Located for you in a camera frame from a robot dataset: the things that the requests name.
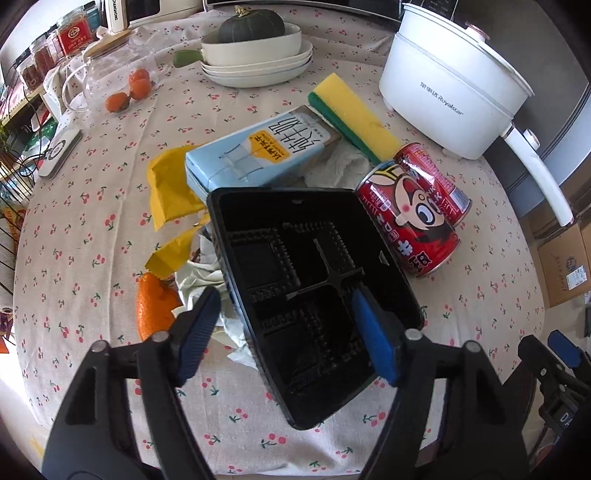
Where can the cherry print tablecloth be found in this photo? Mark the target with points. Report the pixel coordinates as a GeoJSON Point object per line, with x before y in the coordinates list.
{"type": "Point", "coordinates": [92, 221]}

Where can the small yellow paper wrapper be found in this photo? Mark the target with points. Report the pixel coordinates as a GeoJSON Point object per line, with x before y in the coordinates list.
{"type": "Point", "coordinates": [173, 251]}

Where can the small orange fruit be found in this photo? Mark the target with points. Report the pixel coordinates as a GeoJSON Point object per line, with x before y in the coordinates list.
{"type": "Point", "coordinates": [139, 74]}
{"type": "Point", "coordinates": [117, 102]}
{"type": "Point", "coordinates": [141, 88]}

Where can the white electric cooking pot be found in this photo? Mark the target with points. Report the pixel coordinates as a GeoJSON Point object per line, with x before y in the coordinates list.
{"type": "Point", "coordinates": [443, 92]}

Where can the dark green kabocha squash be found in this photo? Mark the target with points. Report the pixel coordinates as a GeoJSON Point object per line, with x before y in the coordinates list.
{"type": "Point", "coordinates": [251, 25]}

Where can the red label glass jar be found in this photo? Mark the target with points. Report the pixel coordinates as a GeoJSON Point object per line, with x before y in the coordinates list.
{"type": "Point", "coordinates": [74, 37]}

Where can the large yellow paper wrapper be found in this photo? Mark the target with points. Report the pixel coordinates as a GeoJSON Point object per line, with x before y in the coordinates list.
{"type": "Point", "coordinates": [173, 184]}

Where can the orange peel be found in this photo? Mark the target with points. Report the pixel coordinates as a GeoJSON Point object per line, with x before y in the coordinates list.
{"type": "Point", "coordinates": [154, 304]}

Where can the white bowl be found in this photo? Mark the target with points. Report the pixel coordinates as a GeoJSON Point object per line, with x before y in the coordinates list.
{"type": "Point", "coordinates": [295, 60]}

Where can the white plate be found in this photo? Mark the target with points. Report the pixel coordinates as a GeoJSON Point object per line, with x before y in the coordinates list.
{"type": "Point", "coordinates": [258, 81]}

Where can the glass teapot with wooden lid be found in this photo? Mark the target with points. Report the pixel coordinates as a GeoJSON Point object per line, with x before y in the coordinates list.
{"type": "Point", "coordinates": [111, 69]}

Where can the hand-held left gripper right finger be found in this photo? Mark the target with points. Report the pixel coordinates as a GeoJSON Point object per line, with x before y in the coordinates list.
{"type": "Point", "coordinates": [374, 341]}

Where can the red cartoon drink can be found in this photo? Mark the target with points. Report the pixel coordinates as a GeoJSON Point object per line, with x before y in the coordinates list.
{"type": "Point", "coordinates": [415, 217]}
{"type": "Point", "coordinates": [445, 184]}

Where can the light blue milk carton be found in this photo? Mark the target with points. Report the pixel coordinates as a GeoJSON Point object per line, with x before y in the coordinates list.
{"type": "Point", "coordinates": [258, 152]}

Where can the yellow and green sponge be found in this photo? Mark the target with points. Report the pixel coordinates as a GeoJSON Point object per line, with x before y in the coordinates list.
{"type": "Point", "coordinates": [351, 110]}

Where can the white paper napkin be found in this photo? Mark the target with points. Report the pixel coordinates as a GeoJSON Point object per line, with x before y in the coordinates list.
{"type": "Point", "coordinates": [203, 281]}

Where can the cardboard box with white label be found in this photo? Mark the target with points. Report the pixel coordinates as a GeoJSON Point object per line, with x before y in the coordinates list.
{"type": "Point", "coordinates": [561, 263]}

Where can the glass jar with red contents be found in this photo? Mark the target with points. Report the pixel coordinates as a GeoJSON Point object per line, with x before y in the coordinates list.
{"type": "Point", "coordinates": [44, 53]}
{"type": "Point", "coordinates": [27, 71]}

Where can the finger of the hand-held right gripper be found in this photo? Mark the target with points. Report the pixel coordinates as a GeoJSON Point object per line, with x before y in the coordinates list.
{"type": "Point", "coordinates": [565, 348]}
{"type": "Point", "coordinates": [535, 362]}

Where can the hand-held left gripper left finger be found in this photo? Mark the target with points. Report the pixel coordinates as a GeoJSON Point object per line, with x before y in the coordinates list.
{"type": "Point", "coordinates": [198, 332]}

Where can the black plastic food tray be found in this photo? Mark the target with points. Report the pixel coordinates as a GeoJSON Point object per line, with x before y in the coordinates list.
{"type": "Point", "coordinates": [300, 258]}

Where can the white rectangular device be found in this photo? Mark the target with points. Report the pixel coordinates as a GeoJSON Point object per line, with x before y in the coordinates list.
{"type": "Point", "coordinates": [57, 152]}

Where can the grey refrigerator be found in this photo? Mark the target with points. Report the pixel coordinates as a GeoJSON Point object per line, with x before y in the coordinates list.
{"type": "Point", "coordinates": [554, 138]}

